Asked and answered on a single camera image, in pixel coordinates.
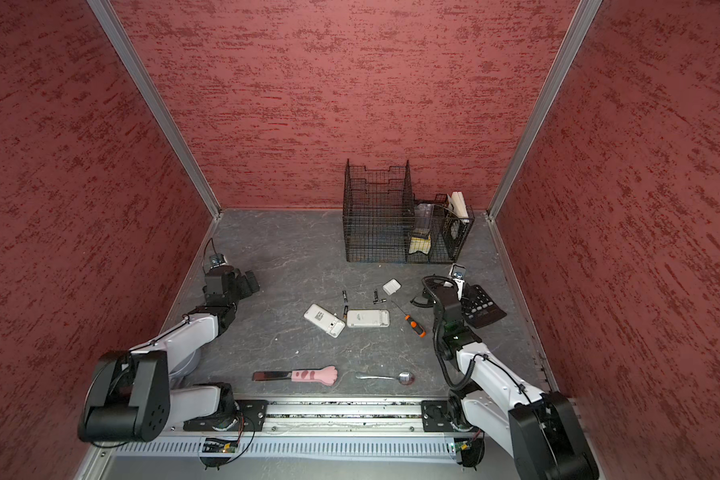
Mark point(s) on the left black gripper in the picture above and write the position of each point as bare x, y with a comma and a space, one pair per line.
244, 283

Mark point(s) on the orange black screwdriver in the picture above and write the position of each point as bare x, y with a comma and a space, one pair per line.
414, 324

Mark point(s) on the white air conditioner remote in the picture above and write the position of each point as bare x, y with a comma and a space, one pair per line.
324, 320

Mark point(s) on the grey white remote control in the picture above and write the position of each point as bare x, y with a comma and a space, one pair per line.
367, 318

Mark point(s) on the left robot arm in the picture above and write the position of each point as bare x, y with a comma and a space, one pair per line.
131, 399

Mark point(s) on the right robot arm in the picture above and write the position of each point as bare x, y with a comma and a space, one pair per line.
539, 430

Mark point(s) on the black calculator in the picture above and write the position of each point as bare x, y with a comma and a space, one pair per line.
478, 308

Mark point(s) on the yellow sponge in basket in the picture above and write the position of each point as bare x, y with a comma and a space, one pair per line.
420, 244

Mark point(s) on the metal spoon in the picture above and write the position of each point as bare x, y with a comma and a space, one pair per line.
404, 378

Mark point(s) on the white papers in basket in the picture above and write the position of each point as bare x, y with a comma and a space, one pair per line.
458, 206

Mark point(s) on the grey bowl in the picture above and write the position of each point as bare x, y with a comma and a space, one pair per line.
186, 366

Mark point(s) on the pink cat paw knife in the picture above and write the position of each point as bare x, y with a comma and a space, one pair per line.
326, 376

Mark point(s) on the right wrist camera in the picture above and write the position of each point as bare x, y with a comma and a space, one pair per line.
457, 273

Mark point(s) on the black wire basket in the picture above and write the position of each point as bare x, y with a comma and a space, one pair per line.
381, 213

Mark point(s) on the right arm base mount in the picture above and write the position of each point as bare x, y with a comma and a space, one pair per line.
445, 416

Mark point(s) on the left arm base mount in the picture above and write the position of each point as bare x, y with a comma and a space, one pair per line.
246, 416

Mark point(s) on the aluminium front rail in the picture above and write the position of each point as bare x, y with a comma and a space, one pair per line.
348, 414

